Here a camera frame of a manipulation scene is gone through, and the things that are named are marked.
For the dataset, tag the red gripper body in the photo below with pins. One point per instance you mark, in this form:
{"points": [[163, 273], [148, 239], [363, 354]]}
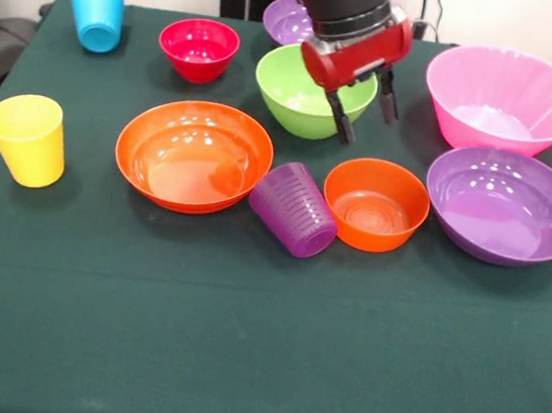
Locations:
{"points": [[357, 59]]}

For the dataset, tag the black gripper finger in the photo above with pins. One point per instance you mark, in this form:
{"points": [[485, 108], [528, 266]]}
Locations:
{"points": [[342, 119], [389, 100]]}

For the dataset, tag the green bowl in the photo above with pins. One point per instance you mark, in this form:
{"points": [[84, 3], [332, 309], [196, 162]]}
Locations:
{"points": [[288, 98]]}

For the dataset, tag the purple bowl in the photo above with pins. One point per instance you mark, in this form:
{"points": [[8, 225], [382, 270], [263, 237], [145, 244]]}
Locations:
{"points": [[287, 23], [504, 217]]}

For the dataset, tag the purple plastic cup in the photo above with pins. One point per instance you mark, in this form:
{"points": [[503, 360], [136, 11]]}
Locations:
{"points": [[295, 213]]}

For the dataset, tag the small orange bowl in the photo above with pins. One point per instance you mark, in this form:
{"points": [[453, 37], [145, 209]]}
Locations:
{"points": [[373, 227]]}

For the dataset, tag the large pink bowl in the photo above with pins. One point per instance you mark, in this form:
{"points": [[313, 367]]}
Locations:
{"points": [[499, 127]]}

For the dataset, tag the small red bowl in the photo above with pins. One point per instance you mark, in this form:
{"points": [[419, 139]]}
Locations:
{"points": [[198, 60]]}

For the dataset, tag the large orange bowl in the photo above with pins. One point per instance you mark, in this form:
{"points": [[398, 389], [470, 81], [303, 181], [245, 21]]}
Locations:
{"points": [[191, 167]]}

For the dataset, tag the blue plastic cup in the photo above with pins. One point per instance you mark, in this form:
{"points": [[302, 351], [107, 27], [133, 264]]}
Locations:
{"points": [[98, 17]]}

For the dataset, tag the dark green table cloth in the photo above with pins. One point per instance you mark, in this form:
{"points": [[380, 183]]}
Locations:
{"points": [[261, 339]]}

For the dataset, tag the yellow plastic cup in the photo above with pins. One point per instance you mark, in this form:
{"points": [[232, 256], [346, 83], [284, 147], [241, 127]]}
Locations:
{"points": [[24, 158]]}

